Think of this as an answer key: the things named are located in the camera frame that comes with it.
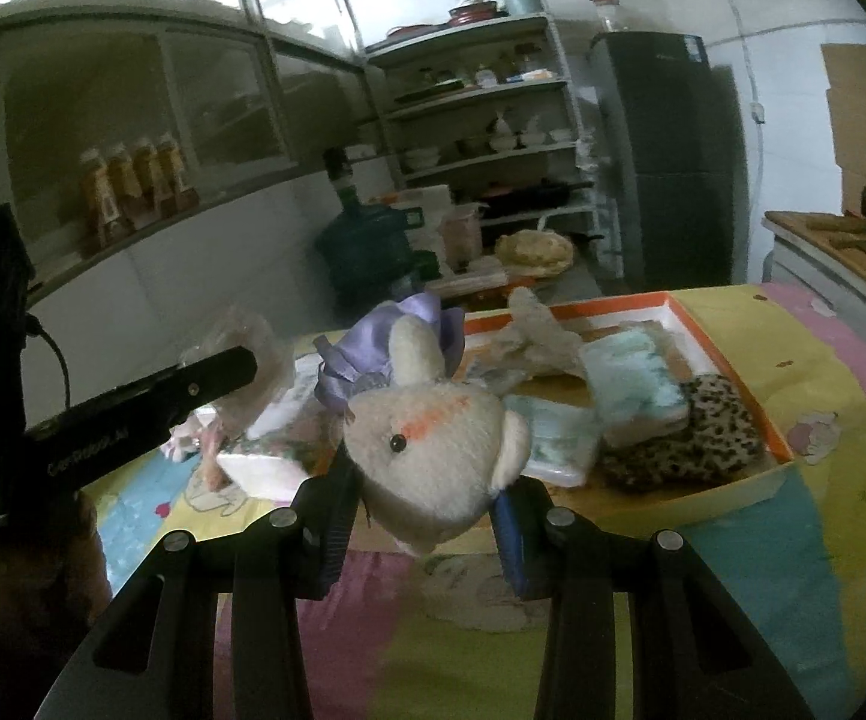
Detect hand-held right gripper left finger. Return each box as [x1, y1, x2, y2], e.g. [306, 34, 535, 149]
[35, 457, 363, 720]

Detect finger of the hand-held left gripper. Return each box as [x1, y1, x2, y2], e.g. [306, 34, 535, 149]
[169, 346, 259, 422]

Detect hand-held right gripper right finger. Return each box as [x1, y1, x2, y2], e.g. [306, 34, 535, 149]
[491, 476, 816, 720]

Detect clear plastic bag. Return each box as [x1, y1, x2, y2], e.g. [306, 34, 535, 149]
[178, 307, 295, 440]

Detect face mask pack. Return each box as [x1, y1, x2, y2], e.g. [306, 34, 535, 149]
[504, 394, 603, 488]

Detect beige plush rabbit toy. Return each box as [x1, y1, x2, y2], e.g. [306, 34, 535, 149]
[313, 292, 533, 557]

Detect orange-rimmed white tray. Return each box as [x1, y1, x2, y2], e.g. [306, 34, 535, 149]
[448, 292, 798, 533]

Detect white patterned soft pack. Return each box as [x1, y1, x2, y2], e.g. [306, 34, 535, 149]
[215, 427, 315, 500]

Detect person's left hand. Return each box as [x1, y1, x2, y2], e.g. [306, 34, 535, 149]
[0, 491, 113, 665]

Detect pale green towel pack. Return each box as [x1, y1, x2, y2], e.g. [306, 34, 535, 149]
[581, 322, 693, 447]

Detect blue water jug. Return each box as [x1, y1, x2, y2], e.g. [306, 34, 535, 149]
[315, 199, 441, 316]

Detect leopard print pouch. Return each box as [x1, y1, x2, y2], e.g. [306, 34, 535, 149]
[602, 375, 771, 494]

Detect orange drink bottle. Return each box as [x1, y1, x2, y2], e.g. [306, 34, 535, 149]
[77, 148, 121, 250]
[107, 142, 145, 233]
[133, 137, 172, 220]
[157, 133, 199, 211]

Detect black water jug pump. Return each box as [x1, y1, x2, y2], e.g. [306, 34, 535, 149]
[326, 148, 359, 203]

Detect white foam box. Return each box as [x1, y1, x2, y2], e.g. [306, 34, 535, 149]
[377, 184, 453, 230]

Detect pink plastic container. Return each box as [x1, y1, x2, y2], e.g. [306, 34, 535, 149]
[439, 210, 483, 263]

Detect pile of beige flatbreads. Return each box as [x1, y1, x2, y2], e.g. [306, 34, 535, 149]
[494, 229, 576, 278]

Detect colourful cartoon play mat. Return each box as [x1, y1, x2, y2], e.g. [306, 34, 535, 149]
[80, 281, 866, 720]

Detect black wok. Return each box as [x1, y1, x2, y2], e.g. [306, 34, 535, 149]
[478, 180, 591, 220]

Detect white ceramic dishes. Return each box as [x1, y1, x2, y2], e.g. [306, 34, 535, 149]
[485, 111, 576, 152]

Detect dark grey refrigerator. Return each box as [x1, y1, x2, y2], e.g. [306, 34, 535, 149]
[589, 30, 750, 290]

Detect wooden top counter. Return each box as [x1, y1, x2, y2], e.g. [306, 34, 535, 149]
[763, 210, 866, 346]

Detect white metal shelf rack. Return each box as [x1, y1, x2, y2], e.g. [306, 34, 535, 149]
[365, 11, 603, 271]

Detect red pot with glass lid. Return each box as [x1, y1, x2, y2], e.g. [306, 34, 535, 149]
[449, 0, 505, 25]

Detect glass-door wall cabinet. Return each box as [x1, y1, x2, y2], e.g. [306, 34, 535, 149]
[0, 0, 374, 293]

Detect white wall cable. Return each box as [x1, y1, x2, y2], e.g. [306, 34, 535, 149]
[710, 0, 770, 278]

